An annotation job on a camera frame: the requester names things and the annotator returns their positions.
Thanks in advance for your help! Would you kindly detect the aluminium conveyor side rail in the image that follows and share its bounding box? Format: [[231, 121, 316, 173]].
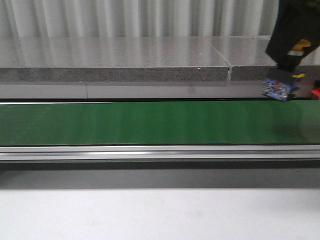
[[0, 144, 320, 164]]

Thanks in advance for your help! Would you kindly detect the red plastic tray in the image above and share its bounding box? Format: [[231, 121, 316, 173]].
[[311, 87, 320, 100]]

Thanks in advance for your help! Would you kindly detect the green conveyor belt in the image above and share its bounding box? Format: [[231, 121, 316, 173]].
[[0, 100, 320, 146]]

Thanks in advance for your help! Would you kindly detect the white pleated curtain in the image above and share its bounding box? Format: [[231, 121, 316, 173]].
[[0, 0, 278, 38]]

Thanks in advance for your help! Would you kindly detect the grey stone counter slab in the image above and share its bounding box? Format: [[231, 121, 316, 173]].
[[0, 37, 229, 83]]

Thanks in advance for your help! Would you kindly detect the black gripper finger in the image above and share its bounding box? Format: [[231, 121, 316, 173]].
[[265, 0, 320, 72]]

